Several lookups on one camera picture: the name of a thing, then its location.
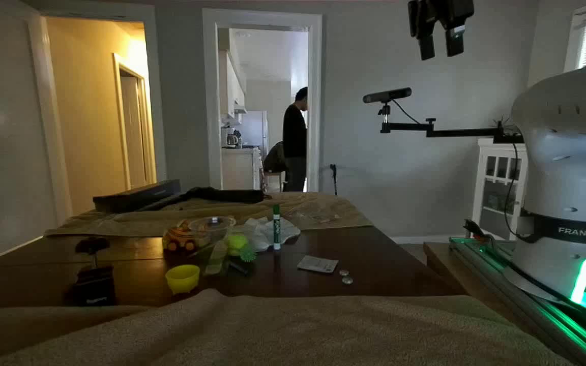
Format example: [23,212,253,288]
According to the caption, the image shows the long black case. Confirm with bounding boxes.
[94,180,180,213]

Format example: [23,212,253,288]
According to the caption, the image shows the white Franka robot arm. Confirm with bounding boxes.
[504,67,586,308]

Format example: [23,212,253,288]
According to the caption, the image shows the person in dark clothes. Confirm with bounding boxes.
[263,88,306,192]

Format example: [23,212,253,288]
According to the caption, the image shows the beige cloth far table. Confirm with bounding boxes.
[46,194,371,238]

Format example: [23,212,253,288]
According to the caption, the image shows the white cabinet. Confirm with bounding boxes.
[472,139,527,240]

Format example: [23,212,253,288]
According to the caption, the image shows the beige blanket foreground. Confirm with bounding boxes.
[0,292,569,366]

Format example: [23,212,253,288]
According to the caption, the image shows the orange toy truck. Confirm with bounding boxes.
[162,225,197,254]

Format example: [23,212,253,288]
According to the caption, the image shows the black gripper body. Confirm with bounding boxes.
[406,0,473,33]

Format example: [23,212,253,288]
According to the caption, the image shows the yellow plastic cup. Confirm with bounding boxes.
[164,264,199,295]

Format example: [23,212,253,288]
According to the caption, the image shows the black device on table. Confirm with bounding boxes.
[70,266,115,306]

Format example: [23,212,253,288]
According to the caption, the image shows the green lit robot base rail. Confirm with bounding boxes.
[447,234,586,366]

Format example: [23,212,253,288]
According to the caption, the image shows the grey card on table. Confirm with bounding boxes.
[296,254,337,274]

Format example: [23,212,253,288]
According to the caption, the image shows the white crumpled cloth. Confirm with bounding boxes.
[243,218,301,253]

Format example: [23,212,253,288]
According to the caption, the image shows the clear glass bowl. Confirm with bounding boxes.
[184,216,235,253]

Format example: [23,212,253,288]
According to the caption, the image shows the black camera on boom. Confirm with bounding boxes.
[361,88,413,105]

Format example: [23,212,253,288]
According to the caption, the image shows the green capped marker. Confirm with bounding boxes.
[271,203,282,253]

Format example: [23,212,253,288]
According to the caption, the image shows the small white pieces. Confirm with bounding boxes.
[337,270,353,288]

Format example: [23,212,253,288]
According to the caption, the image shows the green ball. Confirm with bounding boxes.
[225,234,248,251]

